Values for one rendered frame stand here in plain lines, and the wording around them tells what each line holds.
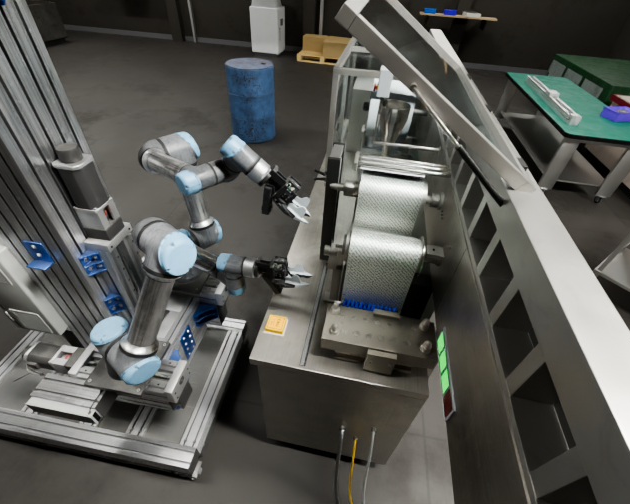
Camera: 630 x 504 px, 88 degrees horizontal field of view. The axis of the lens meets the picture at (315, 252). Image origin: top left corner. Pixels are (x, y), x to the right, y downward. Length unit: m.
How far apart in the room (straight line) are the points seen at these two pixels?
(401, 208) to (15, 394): 2.19
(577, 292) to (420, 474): 1.68
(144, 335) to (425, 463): 1.63
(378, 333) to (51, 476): 1.84
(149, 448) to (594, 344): 1.82
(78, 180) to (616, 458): 1.29
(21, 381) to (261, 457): 1.38
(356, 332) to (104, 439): 1.39
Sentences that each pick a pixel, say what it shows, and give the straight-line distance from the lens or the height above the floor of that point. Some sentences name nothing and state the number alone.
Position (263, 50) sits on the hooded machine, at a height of 0.12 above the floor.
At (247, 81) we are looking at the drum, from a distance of 4.70.
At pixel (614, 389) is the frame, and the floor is 1.65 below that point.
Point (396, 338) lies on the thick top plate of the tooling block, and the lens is 1.23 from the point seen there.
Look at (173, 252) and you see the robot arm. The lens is 1.02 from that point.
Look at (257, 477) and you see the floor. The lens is 2.08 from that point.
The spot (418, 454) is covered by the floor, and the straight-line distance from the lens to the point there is 2.21.
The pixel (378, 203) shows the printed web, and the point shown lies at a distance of 1.29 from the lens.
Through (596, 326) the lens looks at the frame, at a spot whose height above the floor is 1.65.
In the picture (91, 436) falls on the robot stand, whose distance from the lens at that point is 2.13.
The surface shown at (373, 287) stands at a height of 1.12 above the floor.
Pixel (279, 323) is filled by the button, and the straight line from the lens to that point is 1.35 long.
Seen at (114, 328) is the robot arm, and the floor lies 1.05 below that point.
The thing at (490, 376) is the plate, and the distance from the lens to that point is 0.78.
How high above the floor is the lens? 2.02
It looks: 42 degrees down
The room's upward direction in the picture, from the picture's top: 4 degrees clockwise
